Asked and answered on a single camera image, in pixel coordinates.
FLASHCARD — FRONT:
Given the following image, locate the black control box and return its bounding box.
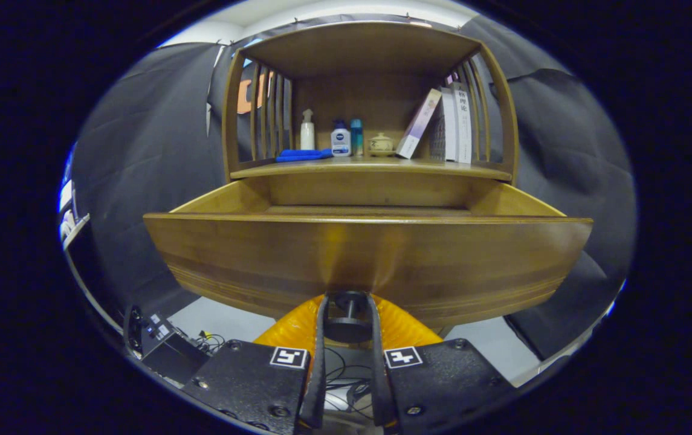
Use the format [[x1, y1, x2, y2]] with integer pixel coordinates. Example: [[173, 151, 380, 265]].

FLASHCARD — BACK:
[[123, 305, 210, 384]]

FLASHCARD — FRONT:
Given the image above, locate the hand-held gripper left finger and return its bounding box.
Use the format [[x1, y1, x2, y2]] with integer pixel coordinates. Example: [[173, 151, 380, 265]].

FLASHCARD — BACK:
[[181, 294, 329, 435]]

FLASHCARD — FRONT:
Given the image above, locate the wooden cabinet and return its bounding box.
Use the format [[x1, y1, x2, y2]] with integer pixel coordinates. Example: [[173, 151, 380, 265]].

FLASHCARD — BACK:
[[222, 21, 519, 194]]

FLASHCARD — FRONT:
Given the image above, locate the small dark oval device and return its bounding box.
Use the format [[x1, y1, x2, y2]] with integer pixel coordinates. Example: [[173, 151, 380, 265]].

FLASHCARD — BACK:
[[346, 381, 373, 405]]

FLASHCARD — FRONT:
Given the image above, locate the blue folded cloth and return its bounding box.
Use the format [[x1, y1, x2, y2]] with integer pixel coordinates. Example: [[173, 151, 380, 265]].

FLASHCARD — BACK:
[[275, 149, 334, 163]]

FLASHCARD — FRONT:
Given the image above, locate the patterned cover book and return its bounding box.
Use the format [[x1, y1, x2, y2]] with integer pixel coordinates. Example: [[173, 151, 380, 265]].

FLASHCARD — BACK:
[[429, 88, 459, 161]]

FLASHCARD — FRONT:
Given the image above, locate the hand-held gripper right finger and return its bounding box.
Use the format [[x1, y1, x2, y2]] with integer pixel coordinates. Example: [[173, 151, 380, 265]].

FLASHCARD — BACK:
[[365, 294, 517, 434]]

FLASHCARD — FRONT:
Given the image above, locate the wooden drawer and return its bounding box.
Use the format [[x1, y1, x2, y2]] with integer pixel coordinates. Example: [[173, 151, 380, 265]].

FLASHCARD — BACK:
[[143, 175, 594, 330]]

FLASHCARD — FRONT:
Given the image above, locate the purple book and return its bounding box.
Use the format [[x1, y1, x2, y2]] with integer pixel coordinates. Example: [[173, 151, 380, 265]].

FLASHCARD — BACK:
[[395, 88, 443, 160]]

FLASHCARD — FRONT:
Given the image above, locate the black drawer knob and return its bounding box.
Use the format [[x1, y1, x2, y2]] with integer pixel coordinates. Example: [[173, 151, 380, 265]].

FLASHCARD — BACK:
[[323, 291, 375, 344]]

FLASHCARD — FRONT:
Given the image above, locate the white spine book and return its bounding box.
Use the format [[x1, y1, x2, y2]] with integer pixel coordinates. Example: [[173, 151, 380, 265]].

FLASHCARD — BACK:
[[450, 82, 474, 164]]

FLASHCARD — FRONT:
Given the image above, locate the beige lidded tea cup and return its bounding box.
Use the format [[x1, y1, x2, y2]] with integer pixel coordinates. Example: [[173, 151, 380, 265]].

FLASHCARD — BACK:
[[367, 132, 396, 158]]

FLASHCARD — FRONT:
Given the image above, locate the white bottle with blue cap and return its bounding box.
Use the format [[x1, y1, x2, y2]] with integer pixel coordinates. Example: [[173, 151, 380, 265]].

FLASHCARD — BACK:
[[331, 120, 352, 158]]

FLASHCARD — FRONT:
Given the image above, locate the wooden countertop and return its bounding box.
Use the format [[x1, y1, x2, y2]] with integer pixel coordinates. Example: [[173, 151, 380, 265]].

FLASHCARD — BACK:
[[230, 154, 513, 182]]

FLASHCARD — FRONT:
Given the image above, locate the white spray bottle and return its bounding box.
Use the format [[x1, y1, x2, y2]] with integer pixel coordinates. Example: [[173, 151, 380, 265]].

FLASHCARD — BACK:
[[300, 109, 316, 152]]

